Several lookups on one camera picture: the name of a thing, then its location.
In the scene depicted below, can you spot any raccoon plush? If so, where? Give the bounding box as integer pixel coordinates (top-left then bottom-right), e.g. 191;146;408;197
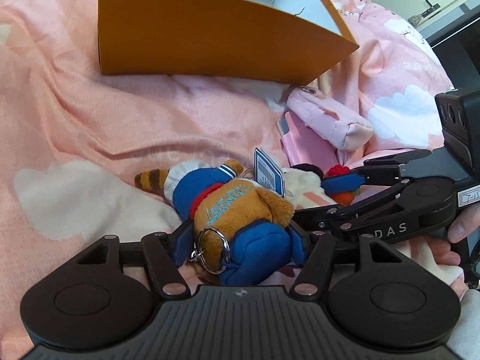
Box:
134;159;294;286

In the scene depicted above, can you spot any pink patterned bed quilt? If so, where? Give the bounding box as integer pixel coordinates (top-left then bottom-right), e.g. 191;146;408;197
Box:
1;0;452;359

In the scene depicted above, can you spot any white dog plush striped outfit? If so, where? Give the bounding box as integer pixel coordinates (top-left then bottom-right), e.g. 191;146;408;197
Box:
282;163;337;211

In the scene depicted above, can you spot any pink phone case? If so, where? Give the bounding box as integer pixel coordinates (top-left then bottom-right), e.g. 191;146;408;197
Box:
277;111;338;172

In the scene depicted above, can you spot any orange cardboard storage box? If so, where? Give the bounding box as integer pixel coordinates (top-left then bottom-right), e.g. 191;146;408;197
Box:
97;0;358;86

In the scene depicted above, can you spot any person's right hand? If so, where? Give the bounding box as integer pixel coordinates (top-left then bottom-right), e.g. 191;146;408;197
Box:
426;203;479;294

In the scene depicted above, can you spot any pink mini backpack pouch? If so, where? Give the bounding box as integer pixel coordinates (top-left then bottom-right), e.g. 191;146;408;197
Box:
286;87;374;152

